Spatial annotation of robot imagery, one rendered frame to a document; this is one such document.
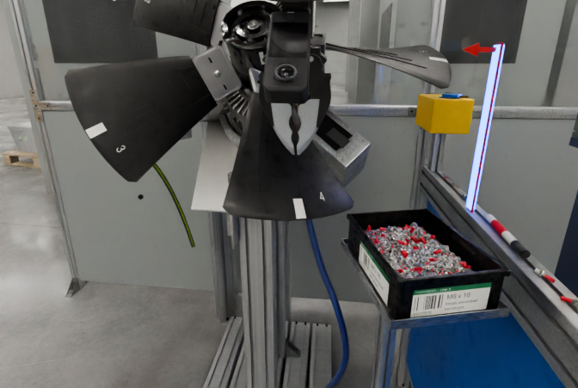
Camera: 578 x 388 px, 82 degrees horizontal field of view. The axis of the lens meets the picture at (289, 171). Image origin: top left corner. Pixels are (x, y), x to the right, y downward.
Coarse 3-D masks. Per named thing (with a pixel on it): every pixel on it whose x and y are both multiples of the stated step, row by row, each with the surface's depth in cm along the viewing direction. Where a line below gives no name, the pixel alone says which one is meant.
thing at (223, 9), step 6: (222, 6) 67; (228, 6) 66; (222, 12) 67; (216, 18) 69; (222, 18) 68; (216, 24) 69; (216, 30) 70; (216, 36) 70; (216, 42) 71; (228, 54) 70
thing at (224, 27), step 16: (256, 0) 61; (224, 16) 61; (240, 16) 60; (256, 16) 61; (224, 32) 59; (240, 32) 59; (256, 32) 60; (240, 48) 57; (256, 48) 57; (240, 64) 61; (256, 64) 60; (240, 80) 68
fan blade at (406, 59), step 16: (336, 48) 59; (352, 48) 60; (368, 48) 62; (384, 48) 70; (400, 48) 68; (416, 48) 68; (432, 48) 67; (384, 64) 55; (400, 64) 56; (416, 64) 57; (432, 64) 58; (448, 64) 60; (432, 80) 53; (448, 80) 54
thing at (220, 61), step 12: (216, 48) 62; (192, 60) 62; (204, 60) 62; (216, 60) 63; (228, 60) 64; (204, 72) 63; (228, 72) 65; (216, 84) 65; (228, 84) 65; (240, 84) 66; (216, 96) 65
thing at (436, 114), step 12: (420, 96) 98; (432, 96) 90; (420, 108) 97; (432, 108) 86; (444, 108) 85; (456, 108) 85; (468, 108) 84; (420, 120) 97; (432, 120) 86; (444, 120) 86; (456, 120) 86; (468, 120) 85; (432, 132) 87; (444, 132) 87; (456, 132) 87; (468, 132) 86
